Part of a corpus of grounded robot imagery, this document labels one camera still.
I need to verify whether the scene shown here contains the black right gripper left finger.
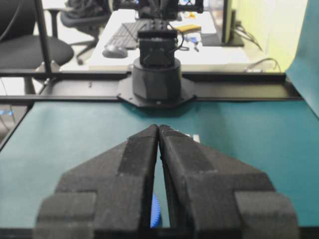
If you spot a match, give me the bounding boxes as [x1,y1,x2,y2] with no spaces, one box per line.
[33,124,159,239]

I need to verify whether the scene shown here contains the black keyboard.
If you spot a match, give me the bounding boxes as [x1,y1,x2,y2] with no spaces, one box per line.
[105,20,146,50]

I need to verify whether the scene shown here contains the grey computer mouse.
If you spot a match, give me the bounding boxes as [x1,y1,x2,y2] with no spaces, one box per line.
[102,45,128,59]

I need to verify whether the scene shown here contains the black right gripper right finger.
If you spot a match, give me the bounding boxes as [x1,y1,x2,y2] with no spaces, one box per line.
[159,125,299,239]

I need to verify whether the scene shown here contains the black aluminium frame rail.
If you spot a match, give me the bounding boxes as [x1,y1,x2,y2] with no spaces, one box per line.
[0,0,302,107]

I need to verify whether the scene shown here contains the small blue gear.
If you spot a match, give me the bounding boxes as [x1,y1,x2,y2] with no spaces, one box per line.
[150,193,162,228]

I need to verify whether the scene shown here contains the white desk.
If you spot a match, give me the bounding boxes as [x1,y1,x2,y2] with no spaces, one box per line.
[88,9,250,72]

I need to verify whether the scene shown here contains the black office chair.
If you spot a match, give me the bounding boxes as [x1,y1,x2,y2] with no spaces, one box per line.
[0,0,75,73]

